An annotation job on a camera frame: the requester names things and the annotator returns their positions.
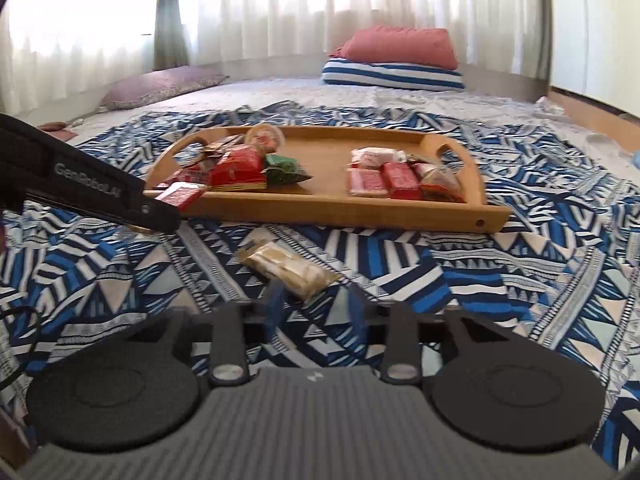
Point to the wooden tray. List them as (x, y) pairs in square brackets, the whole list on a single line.
[(325, 170)]

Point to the green snack packet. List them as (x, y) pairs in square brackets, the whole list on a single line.
[(285, 167)]

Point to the pink pillow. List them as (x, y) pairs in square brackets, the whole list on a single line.
[(400, 45)]

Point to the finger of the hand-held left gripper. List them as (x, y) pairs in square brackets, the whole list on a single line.
[(160, 217)]

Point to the large red nut packet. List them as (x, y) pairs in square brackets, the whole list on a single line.
[(237, 167)]

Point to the gold cracker packet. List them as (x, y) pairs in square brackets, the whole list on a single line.
[(287, 267)]

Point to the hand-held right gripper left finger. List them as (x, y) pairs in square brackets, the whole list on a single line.
[(276, 305)]

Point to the white sheer curtain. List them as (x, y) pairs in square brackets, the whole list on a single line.
[(280, 0)]

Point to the white wardrobe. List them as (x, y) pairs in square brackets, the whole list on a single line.
[(595, 20)]

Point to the blue white striped pillow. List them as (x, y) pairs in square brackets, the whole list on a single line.
[(390, 75)]

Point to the long red snack bar packet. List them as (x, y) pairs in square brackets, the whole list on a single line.
[(182, 195)]

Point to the blue white patterned blanket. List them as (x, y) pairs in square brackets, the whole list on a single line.
[(500, 270)]

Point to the clear red label pastry packet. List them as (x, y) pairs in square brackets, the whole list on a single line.
[(440, 180)]

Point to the purple pillow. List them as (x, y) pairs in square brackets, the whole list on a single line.
[(160, 87)]

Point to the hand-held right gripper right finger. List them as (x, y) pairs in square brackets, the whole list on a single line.
[(356, 315)]

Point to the brown wafer packet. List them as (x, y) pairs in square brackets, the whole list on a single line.
[(215, 147)]

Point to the white pastry packet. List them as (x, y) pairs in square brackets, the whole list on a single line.
[(375, 156)]

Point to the pale grey bed mattress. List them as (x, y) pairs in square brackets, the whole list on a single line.
[(280, 90)]

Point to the small red snack packet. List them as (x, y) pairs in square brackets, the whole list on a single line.
[(367, 182), (402, 182)]

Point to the green curtain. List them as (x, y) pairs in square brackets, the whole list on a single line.
[(170, 25), (542, 20)]

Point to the white crumpled plastic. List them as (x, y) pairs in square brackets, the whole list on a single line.
[(550, 105)]

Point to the round jelly cup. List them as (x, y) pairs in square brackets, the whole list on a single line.
[(265, 137)]

